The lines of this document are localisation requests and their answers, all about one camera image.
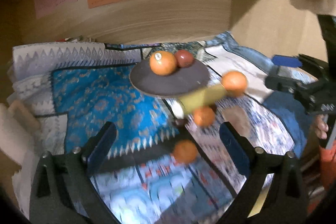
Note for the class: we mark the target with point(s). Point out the red apple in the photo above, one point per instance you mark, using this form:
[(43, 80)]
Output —
[(184, 58)]

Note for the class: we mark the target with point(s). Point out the right hand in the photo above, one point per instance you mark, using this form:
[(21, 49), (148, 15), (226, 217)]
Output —
[(320, 127)]

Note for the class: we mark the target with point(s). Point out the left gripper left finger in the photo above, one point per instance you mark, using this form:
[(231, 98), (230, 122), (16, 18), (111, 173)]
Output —
[(97, 147)]

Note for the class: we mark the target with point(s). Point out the small tangerine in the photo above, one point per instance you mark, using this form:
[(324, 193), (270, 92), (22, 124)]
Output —
[(204, 116), (185, 152)]

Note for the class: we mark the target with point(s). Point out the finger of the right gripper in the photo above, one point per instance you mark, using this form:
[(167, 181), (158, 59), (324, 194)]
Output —
[(286, 85), (286, 61)]

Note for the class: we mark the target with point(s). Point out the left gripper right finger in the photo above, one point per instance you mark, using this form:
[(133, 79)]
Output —
[(238, 147)]

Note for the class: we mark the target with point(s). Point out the patterned patchwork cloth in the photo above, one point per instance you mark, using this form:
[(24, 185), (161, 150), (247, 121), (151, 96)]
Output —
[(75, 87)]

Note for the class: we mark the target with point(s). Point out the dark round plate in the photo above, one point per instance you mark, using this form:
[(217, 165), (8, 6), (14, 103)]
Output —
[(182, 81)]

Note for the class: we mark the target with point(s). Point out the short green banana piece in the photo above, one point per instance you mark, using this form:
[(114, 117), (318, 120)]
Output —
[(188, 103)]

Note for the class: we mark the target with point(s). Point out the large orange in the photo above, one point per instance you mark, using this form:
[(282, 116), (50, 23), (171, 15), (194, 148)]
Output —
[(163, 63)]

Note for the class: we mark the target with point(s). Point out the peeled grapefruit segment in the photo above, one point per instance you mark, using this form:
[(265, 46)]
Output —
[(239, 119)]

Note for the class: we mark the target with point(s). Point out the medium orange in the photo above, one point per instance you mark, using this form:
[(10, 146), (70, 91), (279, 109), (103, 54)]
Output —
[(235, 83)]

